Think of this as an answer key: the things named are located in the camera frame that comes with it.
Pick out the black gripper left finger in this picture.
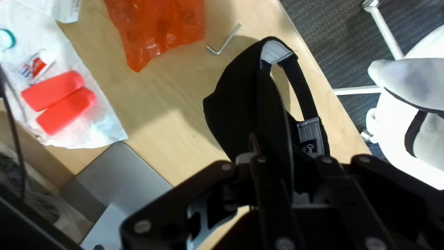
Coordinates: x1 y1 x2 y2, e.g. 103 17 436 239
119 133 279 250

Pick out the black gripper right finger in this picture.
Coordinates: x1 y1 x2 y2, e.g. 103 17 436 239
265 154 444 250

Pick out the clear white plastic bag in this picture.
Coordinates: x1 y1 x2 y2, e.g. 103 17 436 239
0 0 130 151

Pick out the white office chair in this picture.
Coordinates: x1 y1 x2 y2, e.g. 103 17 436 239
332 0 444 192

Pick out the red oblong item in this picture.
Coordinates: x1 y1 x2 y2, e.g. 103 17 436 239
19 70 87 113
35 88 98 138

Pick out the metal hex key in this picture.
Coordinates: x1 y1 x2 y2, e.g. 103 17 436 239
205 22 243 57

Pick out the orange plastic bag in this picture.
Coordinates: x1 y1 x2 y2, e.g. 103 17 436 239
103 0 207 74

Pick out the black cable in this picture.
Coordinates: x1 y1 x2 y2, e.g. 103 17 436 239
0 68 29 206

